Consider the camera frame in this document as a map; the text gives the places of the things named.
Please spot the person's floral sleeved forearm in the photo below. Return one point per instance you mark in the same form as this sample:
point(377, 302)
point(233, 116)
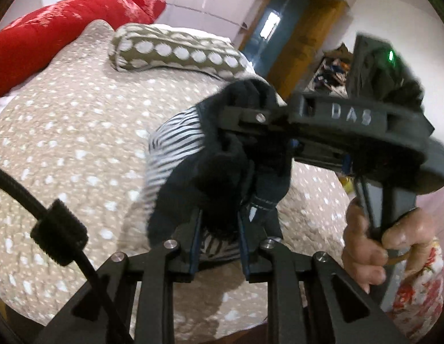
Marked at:
point(419, 294)

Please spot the yellow wooden door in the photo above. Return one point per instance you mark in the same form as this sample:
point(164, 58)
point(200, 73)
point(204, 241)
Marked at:
point(279, 25)

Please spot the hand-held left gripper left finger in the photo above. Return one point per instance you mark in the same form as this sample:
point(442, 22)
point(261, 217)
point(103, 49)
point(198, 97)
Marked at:
point(195, 243)

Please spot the striped navy pants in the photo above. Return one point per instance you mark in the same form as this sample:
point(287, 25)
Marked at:
point(179, 186)

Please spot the beige dotted quilt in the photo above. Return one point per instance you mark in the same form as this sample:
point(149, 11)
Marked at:
point(64, 132)

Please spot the red bolster pillow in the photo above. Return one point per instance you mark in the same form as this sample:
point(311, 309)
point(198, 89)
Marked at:
point(46, 32)

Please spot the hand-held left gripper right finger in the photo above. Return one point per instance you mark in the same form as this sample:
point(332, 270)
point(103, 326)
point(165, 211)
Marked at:
point(243, 247)

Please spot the white bed sheet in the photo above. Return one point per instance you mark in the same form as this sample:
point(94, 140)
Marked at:
point(1, 105)

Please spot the person's right hand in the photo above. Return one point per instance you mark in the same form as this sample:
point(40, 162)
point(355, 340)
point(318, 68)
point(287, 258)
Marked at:
point(361, 251)

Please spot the olive sheep print bolster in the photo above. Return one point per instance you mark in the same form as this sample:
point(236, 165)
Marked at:
point(172, 53)

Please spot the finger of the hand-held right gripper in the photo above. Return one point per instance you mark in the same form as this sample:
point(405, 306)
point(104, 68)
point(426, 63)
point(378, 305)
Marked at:
point(250, 114)

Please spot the cluttered shelf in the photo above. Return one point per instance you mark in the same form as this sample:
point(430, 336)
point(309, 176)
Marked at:
point(333, 71)

